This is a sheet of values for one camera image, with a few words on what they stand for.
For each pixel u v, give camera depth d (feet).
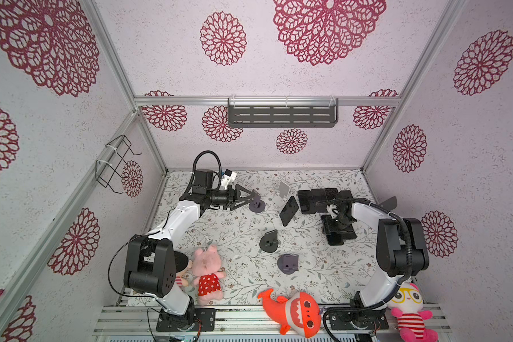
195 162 2.26
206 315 2.47
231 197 2.35
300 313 2.23
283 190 3.44
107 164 2.43
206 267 2.59
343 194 2.63
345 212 2.41
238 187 2.45
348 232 2.82
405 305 2.34
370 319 2.23
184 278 2.70
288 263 2.70
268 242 2.88
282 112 3.11
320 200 3.50
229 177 2.58
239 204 2.63
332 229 2.80
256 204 3.28
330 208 2.97
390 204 3.13
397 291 1.78
